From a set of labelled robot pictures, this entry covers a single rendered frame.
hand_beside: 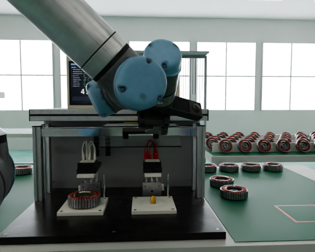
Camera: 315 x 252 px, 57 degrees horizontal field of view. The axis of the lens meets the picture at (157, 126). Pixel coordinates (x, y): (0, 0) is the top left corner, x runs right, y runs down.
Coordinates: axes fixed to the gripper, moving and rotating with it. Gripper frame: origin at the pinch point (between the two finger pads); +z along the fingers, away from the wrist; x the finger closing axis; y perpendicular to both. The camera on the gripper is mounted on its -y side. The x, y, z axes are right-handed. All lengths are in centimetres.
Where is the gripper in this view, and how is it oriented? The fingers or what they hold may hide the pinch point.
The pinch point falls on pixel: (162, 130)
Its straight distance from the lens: 86.5
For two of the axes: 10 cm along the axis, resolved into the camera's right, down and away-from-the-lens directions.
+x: 0.3, 9.0, -4.4
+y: -10.0, 0.1, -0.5
